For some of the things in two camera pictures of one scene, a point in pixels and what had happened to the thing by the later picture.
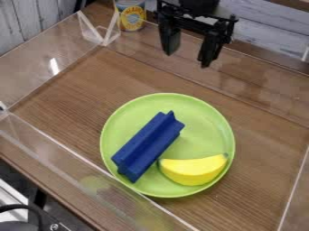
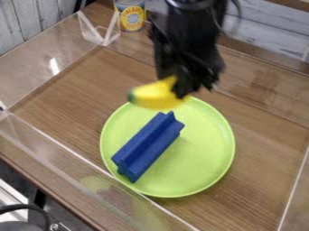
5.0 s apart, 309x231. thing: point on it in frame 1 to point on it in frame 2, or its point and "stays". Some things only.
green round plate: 206,135 stays
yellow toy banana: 194,171 to 155,96
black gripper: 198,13 to 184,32
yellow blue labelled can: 131,13 stays
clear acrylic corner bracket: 111,32 stays
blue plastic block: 143,148 stays
